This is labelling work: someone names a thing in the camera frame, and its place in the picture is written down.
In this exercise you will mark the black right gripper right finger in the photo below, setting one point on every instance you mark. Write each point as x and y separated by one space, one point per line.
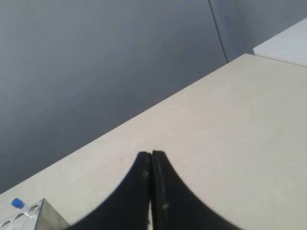
174 206

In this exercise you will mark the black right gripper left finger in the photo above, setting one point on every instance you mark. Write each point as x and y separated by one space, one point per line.
127 206

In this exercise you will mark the blue-capped test tube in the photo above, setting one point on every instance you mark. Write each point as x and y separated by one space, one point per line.
22 207

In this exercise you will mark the steel right test tube rack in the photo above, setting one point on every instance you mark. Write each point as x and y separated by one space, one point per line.
39 216

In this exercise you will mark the white adjacent table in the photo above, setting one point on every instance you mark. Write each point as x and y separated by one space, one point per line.
288 46

